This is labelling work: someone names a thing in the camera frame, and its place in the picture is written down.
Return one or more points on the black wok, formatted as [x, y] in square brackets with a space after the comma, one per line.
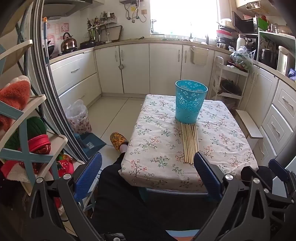
[50, 48]

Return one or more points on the stack of kitchen containers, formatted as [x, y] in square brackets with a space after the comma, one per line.
[224, 37]

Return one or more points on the white step stool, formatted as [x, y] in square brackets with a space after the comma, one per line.
[248, 125]

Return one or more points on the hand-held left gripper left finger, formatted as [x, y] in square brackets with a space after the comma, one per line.
[89, 176]

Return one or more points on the orange fuzzy slipper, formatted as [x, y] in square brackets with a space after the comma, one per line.
[13, 92]

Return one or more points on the blue plastic basket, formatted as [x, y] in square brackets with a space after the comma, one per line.
[189, 104]

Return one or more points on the blue dustpan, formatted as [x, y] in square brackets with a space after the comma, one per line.
[91, 143]

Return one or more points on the person's black trouser leg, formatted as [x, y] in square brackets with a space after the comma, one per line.
[124, 208]

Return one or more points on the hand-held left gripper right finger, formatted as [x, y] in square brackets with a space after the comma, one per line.
[208, 176]

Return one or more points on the bundle of wooden chopsticks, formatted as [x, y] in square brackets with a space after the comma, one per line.
[189, 143]

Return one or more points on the microwave oven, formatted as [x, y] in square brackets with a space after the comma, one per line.
[245, 23]

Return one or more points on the range hood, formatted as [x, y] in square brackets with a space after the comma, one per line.
[62, 7]

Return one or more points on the yellow floral slipper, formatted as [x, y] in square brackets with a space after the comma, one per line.
[118, 139]

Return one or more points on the white shoe rack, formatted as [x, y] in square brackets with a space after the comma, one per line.
[20, 111]

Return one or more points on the wall utensil rack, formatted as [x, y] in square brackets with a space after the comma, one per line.
[99, 24]

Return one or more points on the green fabric item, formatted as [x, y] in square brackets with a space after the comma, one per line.
[34, 126]

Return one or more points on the grey sliding door frame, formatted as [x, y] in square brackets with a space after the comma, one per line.
[50, 81]

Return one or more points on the floral tablecloth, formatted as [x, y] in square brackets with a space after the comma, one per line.
[161, 139]

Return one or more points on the bag of green vegetables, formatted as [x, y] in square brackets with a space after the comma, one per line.
[241, 58]

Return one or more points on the red and white slipper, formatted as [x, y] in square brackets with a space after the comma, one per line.
[16, 170]

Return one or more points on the white kitchen cabinets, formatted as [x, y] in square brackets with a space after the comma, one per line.
[138, 67]

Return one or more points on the white thermos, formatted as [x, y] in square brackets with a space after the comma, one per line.
[240, 42]

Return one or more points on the white trolley shelf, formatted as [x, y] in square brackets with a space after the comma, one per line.
[216, 78]

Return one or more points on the window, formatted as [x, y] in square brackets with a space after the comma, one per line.
[185, 16]

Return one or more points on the dark rimmed cutting board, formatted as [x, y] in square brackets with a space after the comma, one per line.
[113, 33]

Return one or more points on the steel pot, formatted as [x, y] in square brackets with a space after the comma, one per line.
[268, 56]

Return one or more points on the black pot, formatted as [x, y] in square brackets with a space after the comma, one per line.
[230, 87]

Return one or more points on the cream hanging bin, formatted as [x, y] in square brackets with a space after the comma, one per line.
[199, 55]

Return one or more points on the red fabric item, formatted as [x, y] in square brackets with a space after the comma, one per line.
[40, 143]

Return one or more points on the red strawberry slipper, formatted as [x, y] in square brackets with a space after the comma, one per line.
[66, 165]

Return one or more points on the white electric jug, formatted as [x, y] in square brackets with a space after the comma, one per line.
[282, 60]

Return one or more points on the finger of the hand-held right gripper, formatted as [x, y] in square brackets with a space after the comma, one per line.
[278, 168]
[251, 173]

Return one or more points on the black frying pan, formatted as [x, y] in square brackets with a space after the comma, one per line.
[87, 44]

